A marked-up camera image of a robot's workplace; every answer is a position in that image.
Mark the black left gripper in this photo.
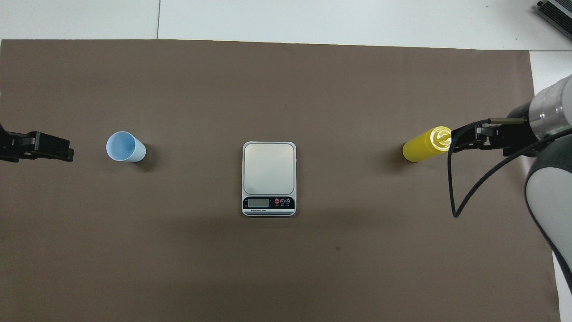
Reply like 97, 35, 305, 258
0, 123, 75, 162

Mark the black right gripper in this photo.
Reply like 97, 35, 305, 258
450, 102, 537, 157

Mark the yellow squeeze bottle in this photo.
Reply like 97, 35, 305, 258
402, 126, 453, 163

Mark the light blue plastic cup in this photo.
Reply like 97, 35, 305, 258
106, 131, 147, 163

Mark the silver digital kitchen scale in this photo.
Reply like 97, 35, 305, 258
242, 141, 297, 217

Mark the grey metal device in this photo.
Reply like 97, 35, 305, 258
536, 0, 572, 42

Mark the brown table mat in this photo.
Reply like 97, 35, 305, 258
0, 39, 562, 322

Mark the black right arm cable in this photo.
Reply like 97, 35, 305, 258
448, 121, 572, 218

